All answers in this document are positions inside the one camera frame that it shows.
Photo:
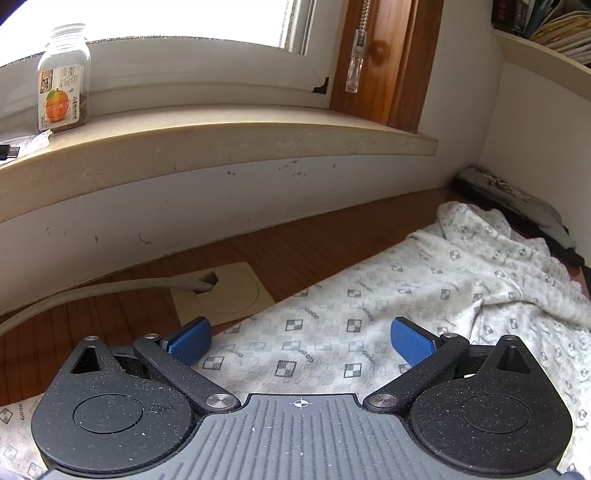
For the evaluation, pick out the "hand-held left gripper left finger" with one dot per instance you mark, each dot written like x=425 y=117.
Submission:
x=191 y=339

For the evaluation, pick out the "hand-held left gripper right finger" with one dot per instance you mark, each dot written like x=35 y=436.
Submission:
x=411 y=339

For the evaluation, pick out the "white diamond-patterned pajama garment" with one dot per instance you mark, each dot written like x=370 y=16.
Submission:
x=369 y=295

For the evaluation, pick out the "grey printed garment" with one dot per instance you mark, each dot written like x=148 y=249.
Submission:
x=531 y=207

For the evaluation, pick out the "beige window sill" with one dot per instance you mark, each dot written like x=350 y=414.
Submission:
x=231 y=138

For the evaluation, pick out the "clear plastic bag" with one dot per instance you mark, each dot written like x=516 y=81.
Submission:
x=34 y=141

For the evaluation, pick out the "clear jar with orange label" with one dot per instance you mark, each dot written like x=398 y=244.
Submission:
x=62 y=92

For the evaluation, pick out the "wooden window trim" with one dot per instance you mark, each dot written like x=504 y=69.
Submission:
x=397 y=55

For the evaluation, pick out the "white framed window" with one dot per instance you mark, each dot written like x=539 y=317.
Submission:
x=161 y=18

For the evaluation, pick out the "row of books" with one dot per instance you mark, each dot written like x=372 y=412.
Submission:
x=554 y=27

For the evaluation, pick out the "beige wall shelf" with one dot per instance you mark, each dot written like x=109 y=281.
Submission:
x=554 y=64

